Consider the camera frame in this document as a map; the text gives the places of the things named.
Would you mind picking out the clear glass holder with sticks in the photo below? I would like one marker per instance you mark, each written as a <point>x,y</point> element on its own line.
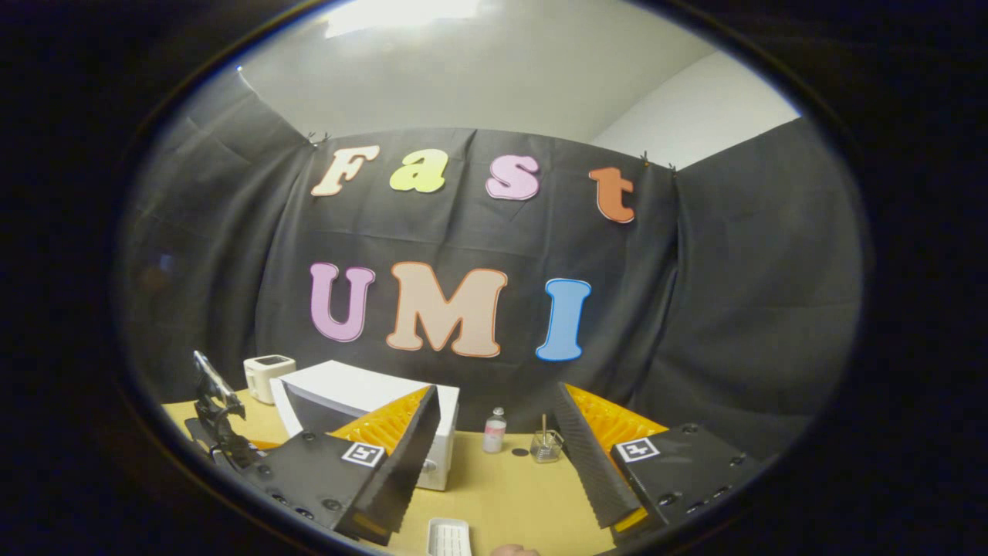
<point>546,448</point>

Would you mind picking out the black backdrop cloth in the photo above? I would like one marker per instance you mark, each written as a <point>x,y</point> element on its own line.
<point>733,309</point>

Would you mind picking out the white microwave oven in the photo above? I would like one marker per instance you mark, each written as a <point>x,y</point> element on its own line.
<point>340,386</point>

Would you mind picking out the white ribbed tray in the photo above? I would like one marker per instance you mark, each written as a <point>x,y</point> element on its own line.
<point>449,538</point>

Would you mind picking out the small white toaster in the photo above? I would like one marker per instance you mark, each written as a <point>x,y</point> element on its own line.
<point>268,380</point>

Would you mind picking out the small bottle with pink label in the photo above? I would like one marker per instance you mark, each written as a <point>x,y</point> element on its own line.
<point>495,434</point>

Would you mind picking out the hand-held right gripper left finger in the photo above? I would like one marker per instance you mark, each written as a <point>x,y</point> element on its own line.
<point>409,463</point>

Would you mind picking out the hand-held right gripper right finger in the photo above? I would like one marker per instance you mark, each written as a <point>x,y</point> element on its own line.
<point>587,463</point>

